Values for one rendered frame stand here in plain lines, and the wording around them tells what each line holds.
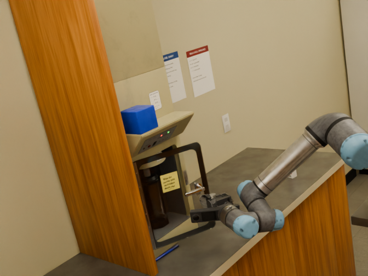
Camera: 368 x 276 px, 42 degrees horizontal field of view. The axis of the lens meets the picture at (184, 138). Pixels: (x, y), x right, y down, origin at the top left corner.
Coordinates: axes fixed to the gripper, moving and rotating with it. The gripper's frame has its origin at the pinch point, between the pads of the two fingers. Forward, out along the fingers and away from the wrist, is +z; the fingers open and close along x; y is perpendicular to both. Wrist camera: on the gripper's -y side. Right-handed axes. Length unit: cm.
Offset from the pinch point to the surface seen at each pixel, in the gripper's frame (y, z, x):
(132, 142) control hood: -19.1, 9.0, 28.2
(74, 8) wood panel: -28, 10, 80
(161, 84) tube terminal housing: 3, 27, 44
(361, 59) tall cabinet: 245, 177, -5
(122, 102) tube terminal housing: -17.8, 16.2, 42.7
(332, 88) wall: 211, 178, -23
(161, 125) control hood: -5.9, 10.8, 31.0
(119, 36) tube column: -12, 19, 67
